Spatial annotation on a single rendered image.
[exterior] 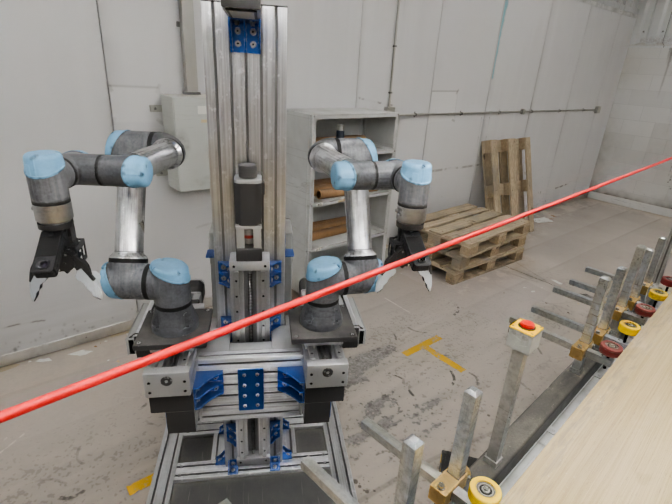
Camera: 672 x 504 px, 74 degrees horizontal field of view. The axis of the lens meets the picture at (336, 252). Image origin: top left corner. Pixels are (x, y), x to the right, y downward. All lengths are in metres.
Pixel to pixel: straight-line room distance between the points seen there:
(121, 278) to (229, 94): 0.66
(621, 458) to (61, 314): 3.13
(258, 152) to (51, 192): 0.64
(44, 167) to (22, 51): 2.00
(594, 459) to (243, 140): 1.40
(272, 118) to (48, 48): 1.85
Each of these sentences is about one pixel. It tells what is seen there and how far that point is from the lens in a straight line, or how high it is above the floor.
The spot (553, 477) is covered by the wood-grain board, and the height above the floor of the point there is 0.90.
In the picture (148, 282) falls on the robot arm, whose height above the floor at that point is 1.23.
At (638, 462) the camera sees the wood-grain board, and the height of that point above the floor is 0.90.
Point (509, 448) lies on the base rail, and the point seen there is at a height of 0.70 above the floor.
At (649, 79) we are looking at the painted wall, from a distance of 8.72.
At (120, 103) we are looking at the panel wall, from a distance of 3.19.
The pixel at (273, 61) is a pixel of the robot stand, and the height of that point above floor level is 1.88.
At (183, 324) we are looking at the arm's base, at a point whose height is 1.08.
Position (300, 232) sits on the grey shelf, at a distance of 3.58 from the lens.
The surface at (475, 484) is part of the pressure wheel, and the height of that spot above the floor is 0.91.
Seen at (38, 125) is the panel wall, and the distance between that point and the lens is 3.12.
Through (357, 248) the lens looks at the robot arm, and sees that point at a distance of 1.52.
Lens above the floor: 1.87
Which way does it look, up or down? 23 degrees down
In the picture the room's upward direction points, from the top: 3 degrees clockwise
